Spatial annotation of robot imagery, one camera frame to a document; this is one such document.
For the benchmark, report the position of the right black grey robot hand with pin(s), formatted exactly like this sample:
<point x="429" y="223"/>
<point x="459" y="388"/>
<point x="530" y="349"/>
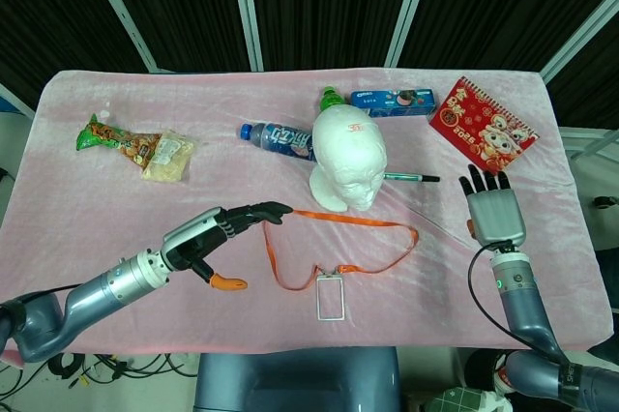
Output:
<point x="495" y="216"/>

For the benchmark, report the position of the left black grey robot hand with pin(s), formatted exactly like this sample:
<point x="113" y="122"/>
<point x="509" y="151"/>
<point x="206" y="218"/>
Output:
<point x="193" y="243"/>

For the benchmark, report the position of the white foam mannequin head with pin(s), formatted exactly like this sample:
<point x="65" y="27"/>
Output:
<point x="348" y="151"/>

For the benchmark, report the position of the green marker pen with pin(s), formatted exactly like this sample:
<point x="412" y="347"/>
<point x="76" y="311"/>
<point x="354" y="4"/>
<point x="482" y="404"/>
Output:
<point x="411" y="178"/>

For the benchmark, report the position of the green capped bottle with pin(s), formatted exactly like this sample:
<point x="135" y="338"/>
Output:
<point x="331" y="100"/>

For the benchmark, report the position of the blue Oreo cookie box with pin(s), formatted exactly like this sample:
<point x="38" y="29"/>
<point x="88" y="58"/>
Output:
<point x="387" y="102"/>

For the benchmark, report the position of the blue drink bottle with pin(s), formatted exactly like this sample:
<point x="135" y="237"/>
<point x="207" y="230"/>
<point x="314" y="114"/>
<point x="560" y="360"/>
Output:
<point x="280" y="138"/>

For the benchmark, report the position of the red desk calendar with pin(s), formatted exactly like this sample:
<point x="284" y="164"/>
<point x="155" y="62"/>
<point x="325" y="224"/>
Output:
<point x="479" y="126"/>

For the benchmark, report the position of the red white can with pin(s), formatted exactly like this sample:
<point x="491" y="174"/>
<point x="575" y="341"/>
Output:
<point x="505" y="375"/>

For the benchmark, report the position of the clear silver-framed badge holder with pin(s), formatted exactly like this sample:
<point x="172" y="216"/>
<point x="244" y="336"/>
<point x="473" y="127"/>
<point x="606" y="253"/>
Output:
<point x="332" y="318"/>

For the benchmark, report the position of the pink velvet table cloth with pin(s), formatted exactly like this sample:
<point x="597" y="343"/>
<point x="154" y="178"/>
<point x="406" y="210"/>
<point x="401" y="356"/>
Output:
<point x="121" y="218"/>

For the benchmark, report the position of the green checkered bag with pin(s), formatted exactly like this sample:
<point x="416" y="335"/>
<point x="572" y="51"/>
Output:
<point x="464" y="400"/>

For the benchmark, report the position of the blue-grey robot torso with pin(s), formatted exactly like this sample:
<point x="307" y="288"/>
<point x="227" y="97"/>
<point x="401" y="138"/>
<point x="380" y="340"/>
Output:
<point x="290" y="383"/>

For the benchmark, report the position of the white partition post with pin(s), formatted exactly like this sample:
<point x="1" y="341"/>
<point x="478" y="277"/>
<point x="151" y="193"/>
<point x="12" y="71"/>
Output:
<point x="17" y="100"/>
<point x="247" y="10"/>
<point x="121" y="15"/>
<point x="411" y="10"/>
<point x="580" y="35"/>

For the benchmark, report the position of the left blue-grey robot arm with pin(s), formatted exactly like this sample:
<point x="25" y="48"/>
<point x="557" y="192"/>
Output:
<point x="97" y="291"/>

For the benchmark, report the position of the green orange snack bag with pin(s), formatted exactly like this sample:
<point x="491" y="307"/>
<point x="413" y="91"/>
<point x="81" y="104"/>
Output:
<point x="145" y="146"/>

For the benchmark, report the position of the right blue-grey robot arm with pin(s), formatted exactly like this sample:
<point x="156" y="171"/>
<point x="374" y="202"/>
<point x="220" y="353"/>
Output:
<point x="520" y="296"/>

